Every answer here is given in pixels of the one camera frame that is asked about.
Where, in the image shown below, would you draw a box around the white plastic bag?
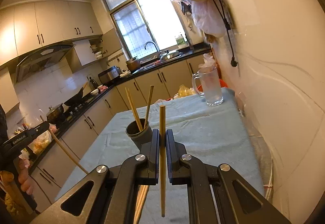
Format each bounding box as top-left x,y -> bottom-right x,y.
190,0 -> 228,38

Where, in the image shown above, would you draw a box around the green and white bottle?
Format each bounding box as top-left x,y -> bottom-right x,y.
175,34 -> 188,48

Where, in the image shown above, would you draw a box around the beige upper kitchen cabinets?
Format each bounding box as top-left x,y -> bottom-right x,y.
0,1 -> 103,67

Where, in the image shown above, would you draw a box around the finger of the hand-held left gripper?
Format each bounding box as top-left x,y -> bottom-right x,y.
33,122 -> 50,136

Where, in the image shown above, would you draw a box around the plastic bag of oranges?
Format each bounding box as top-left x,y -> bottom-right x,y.
28,130 -> 52,155

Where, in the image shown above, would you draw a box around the pile of wooden chopsticks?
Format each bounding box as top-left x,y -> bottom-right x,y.
133,185 -> 150,224

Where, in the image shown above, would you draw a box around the kitchen window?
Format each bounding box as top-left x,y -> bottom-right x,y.
102,0 -> 190,61

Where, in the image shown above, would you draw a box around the range hood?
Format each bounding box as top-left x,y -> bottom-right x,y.
15,44 -> 77,83

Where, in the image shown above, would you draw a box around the silver rice cooker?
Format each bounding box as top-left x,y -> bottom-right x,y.
98,66 -> 122,83

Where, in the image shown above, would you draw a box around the yellow plastic bag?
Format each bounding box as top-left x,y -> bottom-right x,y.
176,84 -> 198,99

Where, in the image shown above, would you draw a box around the steel pot with lid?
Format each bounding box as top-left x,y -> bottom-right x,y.
46,103 -> 64,124

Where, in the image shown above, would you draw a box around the dark grey perforated utensil holder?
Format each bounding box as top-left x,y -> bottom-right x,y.
126,118 -> 153,151

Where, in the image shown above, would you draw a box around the chrome kitchen faucet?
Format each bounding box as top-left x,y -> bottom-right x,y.
144,41 -> 160,58

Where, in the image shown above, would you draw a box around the blue-grey tablecloth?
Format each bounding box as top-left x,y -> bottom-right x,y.
54,87 -> 266,224

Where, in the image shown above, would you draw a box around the person's left hand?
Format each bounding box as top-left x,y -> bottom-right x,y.
17,158 -> 33,195

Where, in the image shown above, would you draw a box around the steel wok lid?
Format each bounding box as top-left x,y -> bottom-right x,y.
159,49 -> 182,61

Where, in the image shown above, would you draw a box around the brown cooking pot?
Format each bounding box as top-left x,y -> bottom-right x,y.
125,58 -> 141,72

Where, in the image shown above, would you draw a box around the black wok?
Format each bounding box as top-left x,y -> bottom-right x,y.
63,82 -> 89,107

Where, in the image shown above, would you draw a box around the single wooden chopstick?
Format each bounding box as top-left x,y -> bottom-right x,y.
48,131 -> 89,174
159,105 -> 167,217
125,88 -> 143,132
143,85 -> 154,128

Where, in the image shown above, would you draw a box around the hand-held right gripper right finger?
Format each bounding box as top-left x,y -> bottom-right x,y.
166,129 -> 292,224

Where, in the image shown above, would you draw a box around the clear glass pitcher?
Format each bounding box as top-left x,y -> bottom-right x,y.
192,66 -> 224,107

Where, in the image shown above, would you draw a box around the clear plastic bag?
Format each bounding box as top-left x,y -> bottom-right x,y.
198,53 -> 216,69

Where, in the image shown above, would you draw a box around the black power cable with plug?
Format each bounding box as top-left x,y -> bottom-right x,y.
211,0 -> 239,67

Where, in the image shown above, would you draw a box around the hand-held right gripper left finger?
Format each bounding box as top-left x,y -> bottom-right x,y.
33,129 -> 160,224

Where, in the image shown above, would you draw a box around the stacked bowls on shelf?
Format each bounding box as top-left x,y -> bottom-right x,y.
91,45 -> 103,58

